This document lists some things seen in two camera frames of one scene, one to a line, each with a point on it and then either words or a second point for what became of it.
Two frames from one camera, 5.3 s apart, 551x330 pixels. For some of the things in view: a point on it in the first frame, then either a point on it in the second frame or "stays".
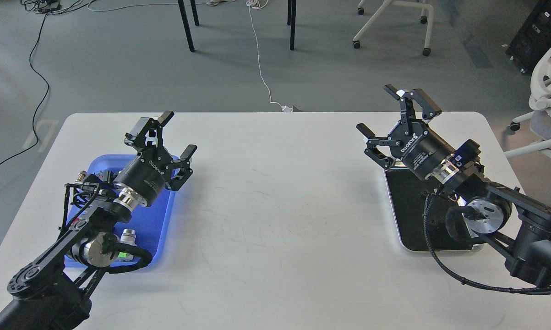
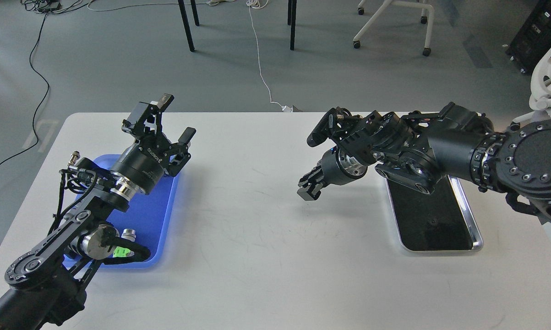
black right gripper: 422,150 → 336,167
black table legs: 188,33 stays
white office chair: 549,96 stays
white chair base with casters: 382,10 stays
